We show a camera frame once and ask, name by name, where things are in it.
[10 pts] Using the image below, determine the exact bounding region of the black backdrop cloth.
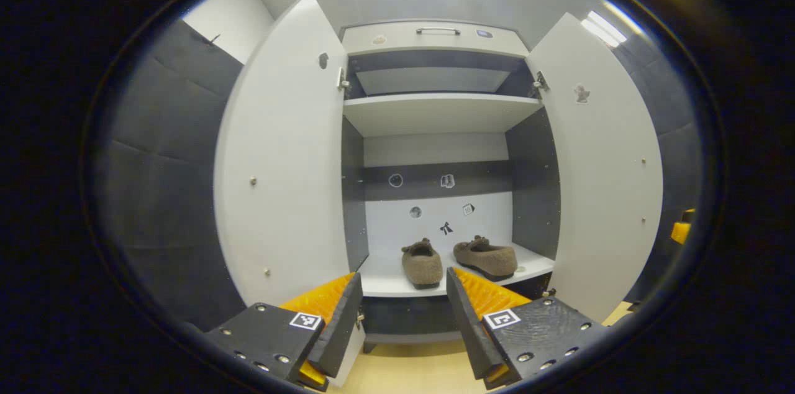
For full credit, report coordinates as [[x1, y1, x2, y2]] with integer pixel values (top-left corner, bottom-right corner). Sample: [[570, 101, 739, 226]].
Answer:
[[87, 18, 706, 332]]

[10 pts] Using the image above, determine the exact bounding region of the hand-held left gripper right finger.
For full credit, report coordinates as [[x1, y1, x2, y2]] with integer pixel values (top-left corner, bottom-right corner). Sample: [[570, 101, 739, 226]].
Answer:
[[446, 267, 612, 390]]

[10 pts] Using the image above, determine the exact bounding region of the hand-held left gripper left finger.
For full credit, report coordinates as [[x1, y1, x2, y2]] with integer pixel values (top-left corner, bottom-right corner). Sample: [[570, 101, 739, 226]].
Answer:
[[205, 271, 364, 392]]

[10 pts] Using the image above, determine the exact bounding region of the small ceiling light panel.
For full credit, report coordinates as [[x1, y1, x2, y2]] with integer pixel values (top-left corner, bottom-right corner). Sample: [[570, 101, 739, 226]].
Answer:
[[581, 11, 628, 48]]

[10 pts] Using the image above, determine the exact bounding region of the grey shoe cabinet door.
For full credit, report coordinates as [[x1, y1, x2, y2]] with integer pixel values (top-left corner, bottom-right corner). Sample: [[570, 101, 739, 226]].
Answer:
[[213, 0, 370, 388], [525, 12, 664, 324]]

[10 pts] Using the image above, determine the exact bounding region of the brown fuzzy shoe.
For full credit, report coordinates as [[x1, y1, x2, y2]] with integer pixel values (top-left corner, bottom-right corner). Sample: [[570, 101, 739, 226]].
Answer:
[[401, 237, 444, 290], [452, 234, 519, 283]]

